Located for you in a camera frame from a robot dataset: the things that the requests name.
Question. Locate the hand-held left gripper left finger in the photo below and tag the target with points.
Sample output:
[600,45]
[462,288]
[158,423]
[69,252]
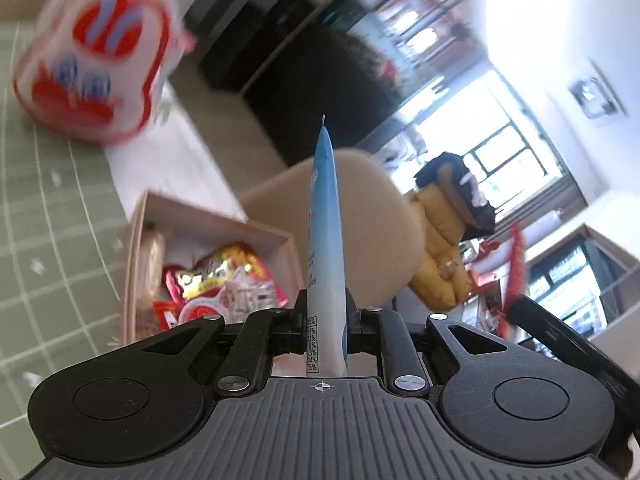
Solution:
[300,327]

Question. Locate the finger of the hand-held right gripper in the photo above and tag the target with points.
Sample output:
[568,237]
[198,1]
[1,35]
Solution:
[550,330]

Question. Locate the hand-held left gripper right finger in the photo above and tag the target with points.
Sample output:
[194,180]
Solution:
[351,327]

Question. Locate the brown chocolate ball packet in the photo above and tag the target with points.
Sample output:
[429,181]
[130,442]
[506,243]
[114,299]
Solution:
[237,262]

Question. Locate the blue seaweed snack packet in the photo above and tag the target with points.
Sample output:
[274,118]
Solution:
[325,240]

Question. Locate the red lidded jelly cup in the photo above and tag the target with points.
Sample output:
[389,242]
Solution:
[202,309]

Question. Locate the pink cardboard box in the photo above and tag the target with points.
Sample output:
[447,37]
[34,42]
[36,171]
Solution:
[210,220]

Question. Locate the clear pastry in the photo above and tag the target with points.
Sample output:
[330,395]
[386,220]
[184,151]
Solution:
[151,270]

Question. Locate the beige dining chair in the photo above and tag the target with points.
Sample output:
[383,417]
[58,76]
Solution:
[380,230]

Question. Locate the dark clothing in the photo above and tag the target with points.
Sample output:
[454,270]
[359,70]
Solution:
[450,180]

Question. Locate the white printed tablecloth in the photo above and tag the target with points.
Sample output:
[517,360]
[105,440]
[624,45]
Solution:
[175,160]

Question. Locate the black tank cabinet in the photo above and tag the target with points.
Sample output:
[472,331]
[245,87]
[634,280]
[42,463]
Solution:
[330,90]

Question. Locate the square ceiling lamp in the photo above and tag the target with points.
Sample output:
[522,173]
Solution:
[597,92]

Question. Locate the rabbit face snack bag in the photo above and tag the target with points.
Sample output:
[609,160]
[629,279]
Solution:
[100,55]

